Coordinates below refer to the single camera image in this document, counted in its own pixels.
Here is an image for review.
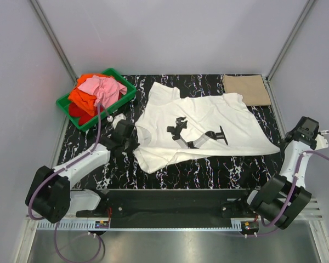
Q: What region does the white printed t shirt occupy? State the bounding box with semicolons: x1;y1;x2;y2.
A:
134;82;280;173

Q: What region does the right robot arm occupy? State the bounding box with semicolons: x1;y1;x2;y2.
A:
238;116;319;230

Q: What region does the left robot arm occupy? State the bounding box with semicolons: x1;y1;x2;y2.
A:
25;119;138;224

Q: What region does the pink t shirt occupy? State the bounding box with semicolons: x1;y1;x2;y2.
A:
78;75;128;108

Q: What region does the orange t shirt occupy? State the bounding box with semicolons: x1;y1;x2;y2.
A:
68;74;109;116

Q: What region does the red t shirt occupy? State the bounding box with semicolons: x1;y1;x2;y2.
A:
68;102;98;126

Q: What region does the folded beige t shirt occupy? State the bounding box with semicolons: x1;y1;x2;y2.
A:
223;75;271;106

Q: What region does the green plastic bin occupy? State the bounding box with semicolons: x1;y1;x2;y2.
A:
56;68;136;132

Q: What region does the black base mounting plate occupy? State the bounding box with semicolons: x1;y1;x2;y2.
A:
76;189;256;231

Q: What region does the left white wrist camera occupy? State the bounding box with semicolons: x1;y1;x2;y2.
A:
106;113;126;129

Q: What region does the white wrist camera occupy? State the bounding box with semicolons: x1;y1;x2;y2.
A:
106;113;126;129
315;130;329;151

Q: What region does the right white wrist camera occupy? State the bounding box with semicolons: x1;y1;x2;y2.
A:
315;130;329;151

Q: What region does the slotted cable duct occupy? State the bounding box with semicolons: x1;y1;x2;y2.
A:
37;220;109;231

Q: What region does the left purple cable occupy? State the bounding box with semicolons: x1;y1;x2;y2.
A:
27;102;112;262

